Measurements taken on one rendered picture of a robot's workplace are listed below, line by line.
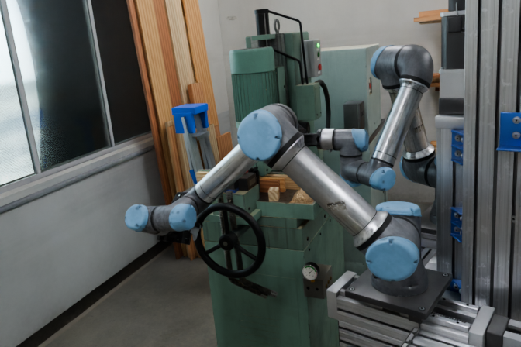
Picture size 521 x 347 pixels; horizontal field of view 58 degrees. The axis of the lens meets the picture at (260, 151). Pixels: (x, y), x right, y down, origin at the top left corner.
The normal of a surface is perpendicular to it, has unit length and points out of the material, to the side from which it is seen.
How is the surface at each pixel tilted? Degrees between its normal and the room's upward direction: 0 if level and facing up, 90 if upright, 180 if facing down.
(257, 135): 85
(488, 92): 90
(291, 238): 90
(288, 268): 90
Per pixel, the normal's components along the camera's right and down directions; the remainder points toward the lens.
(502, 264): -0.61, 0.24
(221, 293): -0.40, 0.25
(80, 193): 0.92, 0.01
